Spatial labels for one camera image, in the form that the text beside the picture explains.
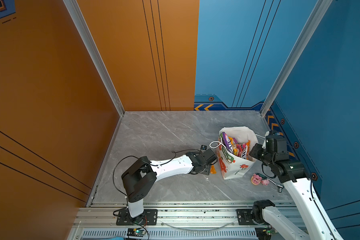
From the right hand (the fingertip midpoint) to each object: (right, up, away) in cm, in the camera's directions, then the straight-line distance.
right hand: (251, 147), depth 74 cm
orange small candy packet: (-16, -16, +15) cm, 27 cm away
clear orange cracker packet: (-7, 0, +5) cm, 9 cm away
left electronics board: (-57, -40, -3) cm, 70 cm away
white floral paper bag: (-10, -9, -2) cm, 14 cm away
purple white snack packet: (-12, +2, +1) cm, 12 cm away
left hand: (-22, -13, +11) cm, 28 cm away
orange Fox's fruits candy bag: (-3, -2, +3) cm, 5 cm away
